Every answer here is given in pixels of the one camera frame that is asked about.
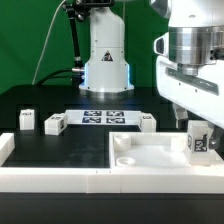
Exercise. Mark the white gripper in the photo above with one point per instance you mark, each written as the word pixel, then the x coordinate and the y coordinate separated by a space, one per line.
pixel 192 77

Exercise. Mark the white square tabletop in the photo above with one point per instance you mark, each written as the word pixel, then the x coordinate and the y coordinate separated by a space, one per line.
pixel 158 149

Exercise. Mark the white U-shaped fence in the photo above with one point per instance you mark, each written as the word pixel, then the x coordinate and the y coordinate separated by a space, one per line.
pixel 193 179

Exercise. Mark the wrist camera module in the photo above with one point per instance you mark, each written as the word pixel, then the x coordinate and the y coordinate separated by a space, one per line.
pixel 161 45

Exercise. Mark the white marker base plate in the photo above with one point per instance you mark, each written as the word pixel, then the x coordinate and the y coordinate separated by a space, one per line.
pixel 102 117

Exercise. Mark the black camera stand pole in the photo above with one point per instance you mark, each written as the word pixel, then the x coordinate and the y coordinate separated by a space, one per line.
pixel 78 11

